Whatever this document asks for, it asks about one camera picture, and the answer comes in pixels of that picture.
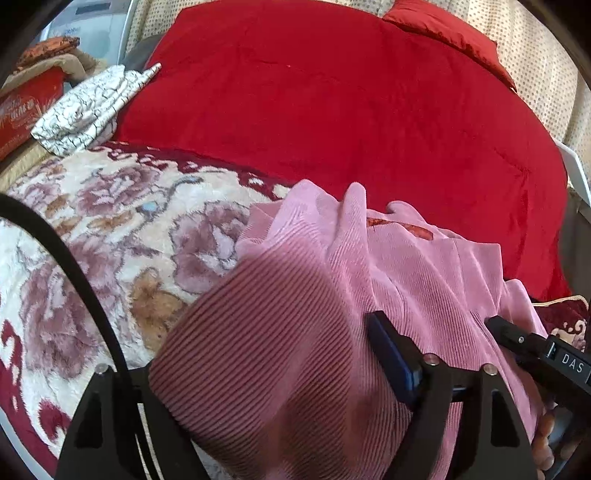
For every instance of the red pillow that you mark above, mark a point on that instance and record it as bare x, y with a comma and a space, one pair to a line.
452, 32

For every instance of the person's right hand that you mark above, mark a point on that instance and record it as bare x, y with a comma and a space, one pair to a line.
545, 443

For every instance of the orange black patterned cloth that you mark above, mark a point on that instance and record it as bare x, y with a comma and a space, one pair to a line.
46, 50

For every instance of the white board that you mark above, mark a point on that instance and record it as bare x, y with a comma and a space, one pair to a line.
577, 170

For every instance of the beige coat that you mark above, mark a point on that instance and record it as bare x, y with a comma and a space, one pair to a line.
76, 62

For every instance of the floral plush blanket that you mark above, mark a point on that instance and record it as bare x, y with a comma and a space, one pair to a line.
92, 230

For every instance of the red cardboard box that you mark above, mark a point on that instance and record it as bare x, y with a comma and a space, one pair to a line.
27, 110

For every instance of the white black patterned cloth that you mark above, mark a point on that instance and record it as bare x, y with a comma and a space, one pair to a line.
87, 110

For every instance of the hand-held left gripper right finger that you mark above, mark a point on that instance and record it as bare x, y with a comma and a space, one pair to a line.
392, 357

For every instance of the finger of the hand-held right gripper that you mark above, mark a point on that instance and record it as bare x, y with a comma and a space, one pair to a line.
517, 341

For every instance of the silver refrigerator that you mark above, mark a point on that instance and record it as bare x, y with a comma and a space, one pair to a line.
92, 23

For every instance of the beige dotted curtain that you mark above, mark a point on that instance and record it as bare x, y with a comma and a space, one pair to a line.
531, 55

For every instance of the red velvet blanket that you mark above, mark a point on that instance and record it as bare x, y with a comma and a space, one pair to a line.
346, 115

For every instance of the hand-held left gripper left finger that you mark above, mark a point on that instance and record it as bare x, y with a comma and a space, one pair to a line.
106, 383

